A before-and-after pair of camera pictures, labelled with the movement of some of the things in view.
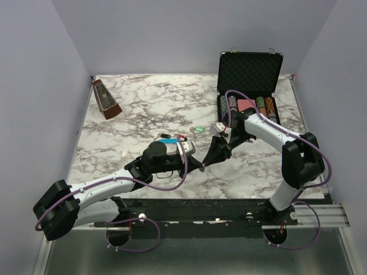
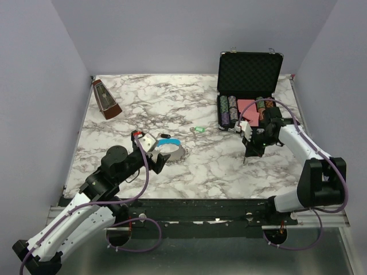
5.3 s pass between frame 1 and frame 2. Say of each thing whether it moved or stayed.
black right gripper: moved
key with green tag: stayed
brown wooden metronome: stayed
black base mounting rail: stayed
